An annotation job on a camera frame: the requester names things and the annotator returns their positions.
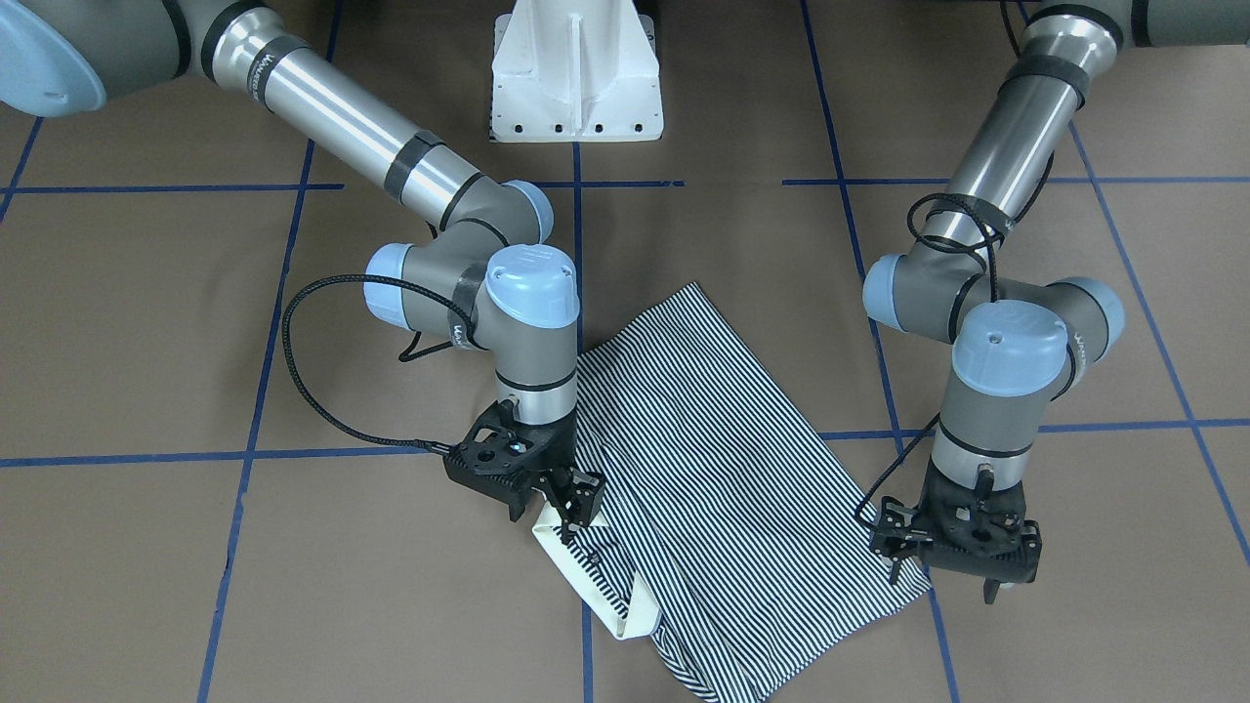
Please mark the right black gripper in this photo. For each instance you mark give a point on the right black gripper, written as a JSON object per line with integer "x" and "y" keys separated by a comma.
{"x": 558, "y": 459}

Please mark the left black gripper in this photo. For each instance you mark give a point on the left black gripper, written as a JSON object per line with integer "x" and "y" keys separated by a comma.
{"x": 895, "y": 530}

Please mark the navy white striped polo shirt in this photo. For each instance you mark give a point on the navy white striped polo shirt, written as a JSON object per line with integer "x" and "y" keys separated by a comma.
{"x": 726, "y": 533}

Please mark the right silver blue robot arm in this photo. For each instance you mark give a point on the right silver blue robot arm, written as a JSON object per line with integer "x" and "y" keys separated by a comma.
{"x": 489, "y": 280}

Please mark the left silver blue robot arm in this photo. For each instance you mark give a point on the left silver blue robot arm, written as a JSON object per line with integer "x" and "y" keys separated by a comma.
{"x": 1014, "y": 346}

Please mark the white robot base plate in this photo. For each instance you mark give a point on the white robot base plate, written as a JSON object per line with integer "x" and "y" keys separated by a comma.
{"x": 575, "y": 71}

